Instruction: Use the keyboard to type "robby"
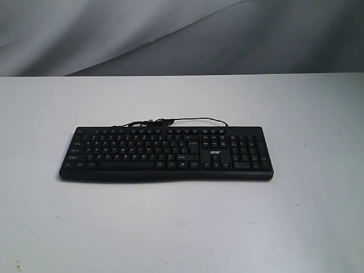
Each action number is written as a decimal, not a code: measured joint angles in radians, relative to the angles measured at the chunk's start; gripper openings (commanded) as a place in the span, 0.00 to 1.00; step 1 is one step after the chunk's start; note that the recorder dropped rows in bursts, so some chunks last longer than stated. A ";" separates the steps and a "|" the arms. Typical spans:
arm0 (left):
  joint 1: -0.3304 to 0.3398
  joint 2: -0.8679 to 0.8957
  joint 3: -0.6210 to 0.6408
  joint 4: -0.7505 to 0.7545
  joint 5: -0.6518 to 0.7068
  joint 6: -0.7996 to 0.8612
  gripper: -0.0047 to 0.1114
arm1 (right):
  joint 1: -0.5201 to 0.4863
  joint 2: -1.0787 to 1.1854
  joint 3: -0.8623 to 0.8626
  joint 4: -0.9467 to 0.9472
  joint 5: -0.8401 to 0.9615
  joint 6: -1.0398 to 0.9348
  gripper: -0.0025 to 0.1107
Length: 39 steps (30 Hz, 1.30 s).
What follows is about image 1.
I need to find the black keyboard cable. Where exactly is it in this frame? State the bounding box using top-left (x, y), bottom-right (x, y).
top-left (111, 116), bottom-right (230, 128)

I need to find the black Acer keyboard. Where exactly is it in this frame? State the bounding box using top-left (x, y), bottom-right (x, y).
top-left (59, 126), bottom-right (274, 182)

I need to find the grey backdrop cloth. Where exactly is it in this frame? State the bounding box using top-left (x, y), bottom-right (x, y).
top-left (1, 1), bottom-right (363, 76)

